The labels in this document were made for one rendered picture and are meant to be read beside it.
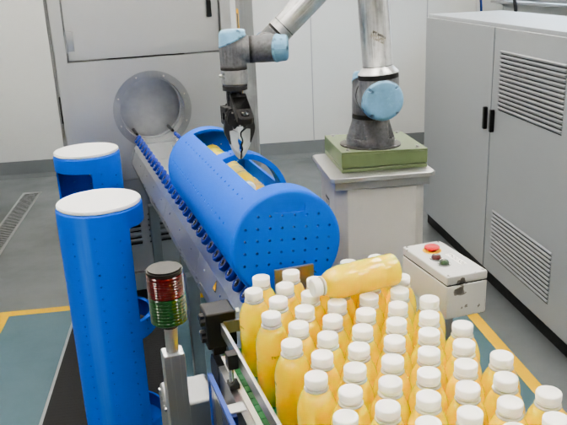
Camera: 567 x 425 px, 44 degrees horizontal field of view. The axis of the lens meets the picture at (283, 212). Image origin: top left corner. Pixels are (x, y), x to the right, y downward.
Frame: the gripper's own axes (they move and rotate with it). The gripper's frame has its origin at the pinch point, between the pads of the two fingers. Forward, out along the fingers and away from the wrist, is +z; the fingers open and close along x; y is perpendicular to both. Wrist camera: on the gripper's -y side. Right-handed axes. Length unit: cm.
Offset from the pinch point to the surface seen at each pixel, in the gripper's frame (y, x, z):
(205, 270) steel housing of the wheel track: 3.3, 12.6, 35.2
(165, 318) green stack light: -84, 37, 5
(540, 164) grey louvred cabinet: 70, -161, 39
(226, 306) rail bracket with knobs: -48, 18, 23
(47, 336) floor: 159, 68, 123
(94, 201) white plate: 40, 41, 20
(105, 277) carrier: 27, 41, 42
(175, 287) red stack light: -84, 35, 0
